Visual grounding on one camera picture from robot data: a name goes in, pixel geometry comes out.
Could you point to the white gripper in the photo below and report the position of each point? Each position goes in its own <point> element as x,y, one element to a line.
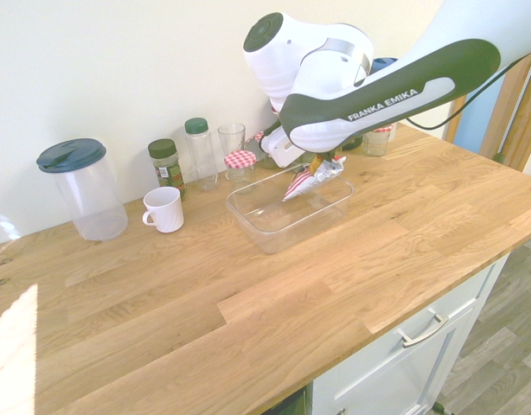
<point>283,149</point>

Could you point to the red white chip bag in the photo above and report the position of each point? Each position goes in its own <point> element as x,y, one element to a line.
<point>309,181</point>

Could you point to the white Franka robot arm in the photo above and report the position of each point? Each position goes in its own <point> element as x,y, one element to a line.
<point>378,104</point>

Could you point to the clear plastic rectangular container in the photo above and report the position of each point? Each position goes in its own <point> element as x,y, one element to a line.
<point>287,220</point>

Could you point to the blue lidded container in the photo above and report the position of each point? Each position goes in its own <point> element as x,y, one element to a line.
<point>381,65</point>

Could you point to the glass jar red checked lid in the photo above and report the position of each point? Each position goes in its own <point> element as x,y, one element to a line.
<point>378,140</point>
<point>239,162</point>
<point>253,144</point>

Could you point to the clear drinking glass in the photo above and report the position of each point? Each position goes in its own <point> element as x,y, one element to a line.
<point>232,138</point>

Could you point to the tall clear bottle green lid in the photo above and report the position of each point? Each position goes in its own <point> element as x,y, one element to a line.
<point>200,155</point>

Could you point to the herb spice jar dark lid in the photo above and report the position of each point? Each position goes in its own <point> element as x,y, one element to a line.
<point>168,170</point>

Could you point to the white ceramic mug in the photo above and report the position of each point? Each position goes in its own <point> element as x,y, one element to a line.
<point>164,212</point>

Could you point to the white cabinet drawer front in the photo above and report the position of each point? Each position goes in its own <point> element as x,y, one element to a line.
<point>404,346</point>

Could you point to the clear canister with blue lid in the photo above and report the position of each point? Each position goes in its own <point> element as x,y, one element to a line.
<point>90,194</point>

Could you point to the wooden door frame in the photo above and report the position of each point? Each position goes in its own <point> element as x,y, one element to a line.
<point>516,129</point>

